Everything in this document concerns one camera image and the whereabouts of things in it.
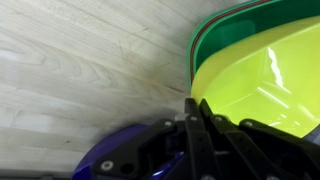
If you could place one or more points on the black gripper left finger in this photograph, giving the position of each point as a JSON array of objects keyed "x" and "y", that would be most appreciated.
[{"x": 192, "y": 119}]

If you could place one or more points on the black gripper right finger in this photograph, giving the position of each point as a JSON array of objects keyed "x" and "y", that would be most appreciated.
[{"x": 206, "y": 113}]

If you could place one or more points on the yellow plastic bowl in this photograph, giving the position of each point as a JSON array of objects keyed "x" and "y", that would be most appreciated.
[{"x": 272, "y": 77}]

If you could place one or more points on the blue bowl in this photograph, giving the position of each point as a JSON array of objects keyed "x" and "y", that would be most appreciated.
[{"x": 137, "y": 152}]

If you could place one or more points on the green plastic bowl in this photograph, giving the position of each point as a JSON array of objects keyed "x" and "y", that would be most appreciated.
[{"x": 238, "y": 22}]

